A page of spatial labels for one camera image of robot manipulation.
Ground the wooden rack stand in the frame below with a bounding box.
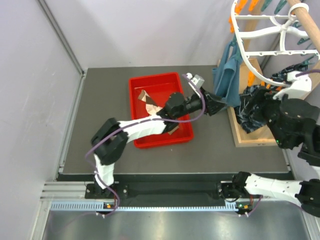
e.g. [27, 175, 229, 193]
[216, 0, 320, 148]

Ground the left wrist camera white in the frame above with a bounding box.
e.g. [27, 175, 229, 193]
[182, 72, 205, 92]

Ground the pink brown patterned sock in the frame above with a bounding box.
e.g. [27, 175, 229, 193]
[164, 122, 179, 135]

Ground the aluminium rail front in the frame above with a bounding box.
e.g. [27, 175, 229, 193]
[40, 182, 239, 214]

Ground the teal clothes peg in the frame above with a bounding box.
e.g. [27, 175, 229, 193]
[260, 0, 288, 15]

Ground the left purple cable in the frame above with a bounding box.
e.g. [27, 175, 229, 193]
[84, 73, 207, 217]

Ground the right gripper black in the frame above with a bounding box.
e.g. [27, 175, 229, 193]
[239, 85, 298, 149]

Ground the dark patterned sock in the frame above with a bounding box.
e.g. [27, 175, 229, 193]
[234, 61, 309, 134]

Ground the blue sock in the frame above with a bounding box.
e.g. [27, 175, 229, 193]
[212, 40, 243, 108]

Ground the red plastic tray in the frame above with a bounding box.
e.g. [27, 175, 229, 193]
[128, 72, 194, 149]

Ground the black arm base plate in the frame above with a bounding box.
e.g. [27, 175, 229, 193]
[84, 181, 253, 201]

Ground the white clip hanger frame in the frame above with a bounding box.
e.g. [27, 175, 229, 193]
[229, 0, 320, 87]

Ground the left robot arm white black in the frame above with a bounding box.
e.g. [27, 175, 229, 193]
[90, 88, 227, 199]

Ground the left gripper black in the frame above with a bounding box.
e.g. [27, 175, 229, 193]
[175, 87, 228, 120]

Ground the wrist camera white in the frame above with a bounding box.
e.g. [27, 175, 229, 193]
[182, 72, 205, 92]
[272, 71, 312, 101]

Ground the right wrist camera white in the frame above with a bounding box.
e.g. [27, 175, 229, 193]
[272, 71, 312, 101]

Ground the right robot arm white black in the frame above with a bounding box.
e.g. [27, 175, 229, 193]
[232, 85, 320, 217]

